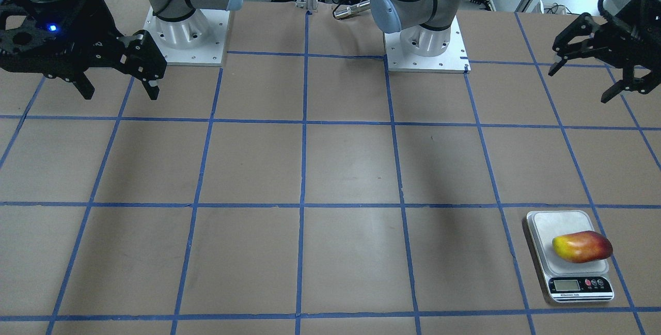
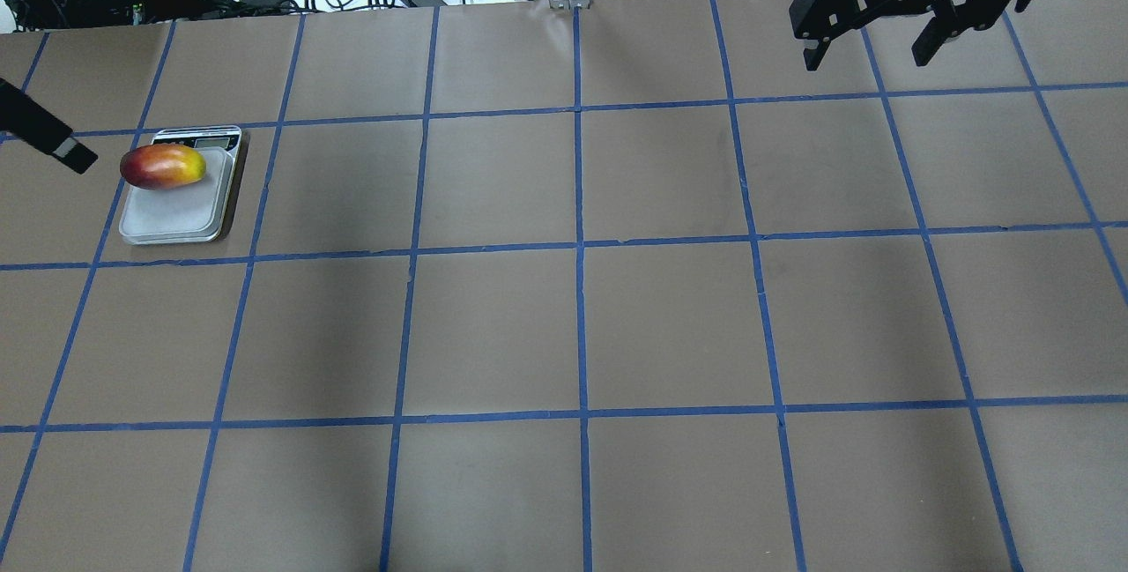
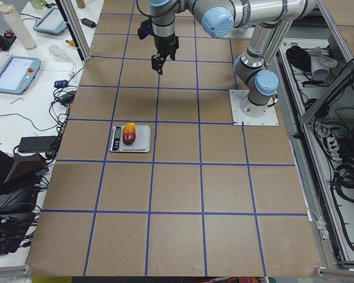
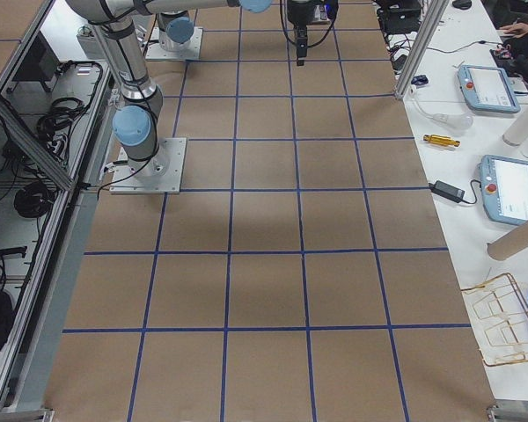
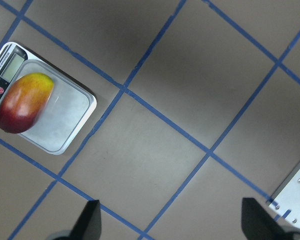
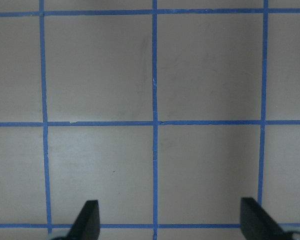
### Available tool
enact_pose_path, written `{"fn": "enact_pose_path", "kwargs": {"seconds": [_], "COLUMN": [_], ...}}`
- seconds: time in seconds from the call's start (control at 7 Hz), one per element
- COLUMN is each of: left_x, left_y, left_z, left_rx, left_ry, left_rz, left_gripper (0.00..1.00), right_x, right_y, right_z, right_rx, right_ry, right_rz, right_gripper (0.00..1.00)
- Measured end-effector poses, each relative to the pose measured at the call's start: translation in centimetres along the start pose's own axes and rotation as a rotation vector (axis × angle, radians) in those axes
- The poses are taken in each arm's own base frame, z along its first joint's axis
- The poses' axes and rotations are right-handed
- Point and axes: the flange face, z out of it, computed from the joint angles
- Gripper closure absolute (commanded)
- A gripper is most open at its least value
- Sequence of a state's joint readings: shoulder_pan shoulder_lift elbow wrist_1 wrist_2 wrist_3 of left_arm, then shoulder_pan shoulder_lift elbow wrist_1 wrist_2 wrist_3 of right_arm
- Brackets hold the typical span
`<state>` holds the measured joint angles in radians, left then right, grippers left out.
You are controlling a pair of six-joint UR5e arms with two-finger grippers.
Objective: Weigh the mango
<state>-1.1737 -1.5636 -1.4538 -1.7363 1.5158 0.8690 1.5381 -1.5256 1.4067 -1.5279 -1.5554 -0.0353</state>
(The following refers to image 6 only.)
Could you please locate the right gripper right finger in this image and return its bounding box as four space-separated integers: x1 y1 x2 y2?
240 197 286 240

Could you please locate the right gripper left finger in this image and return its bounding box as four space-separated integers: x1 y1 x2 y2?
67 200 101 240

